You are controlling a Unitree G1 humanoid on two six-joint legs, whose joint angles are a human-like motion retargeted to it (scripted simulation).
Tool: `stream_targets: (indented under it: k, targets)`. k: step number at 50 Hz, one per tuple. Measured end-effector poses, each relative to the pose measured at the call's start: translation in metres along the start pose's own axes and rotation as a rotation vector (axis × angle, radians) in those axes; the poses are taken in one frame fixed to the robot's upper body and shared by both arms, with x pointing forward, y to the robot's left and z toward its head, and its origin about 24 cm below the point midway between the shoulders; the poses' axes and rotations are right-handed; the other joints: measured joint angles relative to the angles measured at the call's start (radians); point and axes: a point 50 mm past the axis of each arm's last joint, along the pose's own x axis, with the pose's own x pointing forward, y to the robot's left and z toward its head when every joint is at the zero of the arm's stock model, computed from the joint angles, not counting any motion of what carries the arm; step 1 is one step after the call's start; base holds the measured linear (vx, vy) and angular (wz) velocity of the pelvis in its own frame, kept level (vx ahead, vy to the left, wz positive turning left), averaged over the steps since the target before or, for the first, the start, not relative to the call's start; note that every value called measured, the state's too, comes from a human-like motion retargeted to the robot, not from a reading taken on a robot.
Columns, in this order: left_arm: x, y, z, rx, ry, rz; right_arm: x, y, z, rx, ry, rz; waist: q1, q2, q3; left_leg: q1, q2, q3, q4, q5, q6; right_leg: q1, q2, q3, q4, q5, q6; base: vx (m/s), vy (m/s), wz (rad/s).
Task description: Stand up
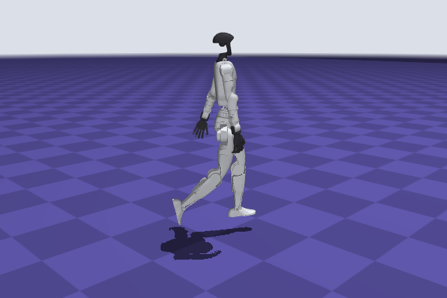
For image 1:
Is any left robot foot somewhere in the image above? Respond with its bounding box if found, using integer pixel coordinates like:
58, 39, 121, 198
228, 207, 256, 217

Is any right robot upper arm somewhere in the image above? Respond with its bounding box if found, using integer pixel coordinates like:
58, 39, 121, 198
219, 64, 239, 102

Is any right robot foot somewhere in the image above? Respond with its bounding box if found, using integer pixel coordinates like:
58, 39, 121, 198
173, 199, 184, 225

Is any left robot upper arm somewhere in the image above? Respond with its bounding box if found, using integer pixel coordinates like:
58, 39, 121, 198
210, 78, 216, 98

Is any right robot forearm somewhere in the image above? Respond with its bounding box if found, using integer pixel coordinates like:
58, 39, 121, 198
227, 94, 240, 132

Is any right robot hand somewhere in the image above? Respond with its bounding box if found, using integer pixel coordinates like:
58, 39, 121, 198
231, 126, 245, 154

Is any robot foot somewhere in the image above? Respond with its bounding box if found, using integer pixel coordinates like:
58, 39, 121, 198
228, 207, 256, 217
173, 199, 184, 225

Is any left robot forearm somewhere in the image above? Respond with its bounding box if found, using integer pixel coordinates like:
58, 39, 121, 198
202, 92, 216, 119

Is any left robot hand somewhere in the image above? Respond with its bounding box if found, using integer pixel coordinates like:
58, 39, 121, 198
193, 112, 210, 139

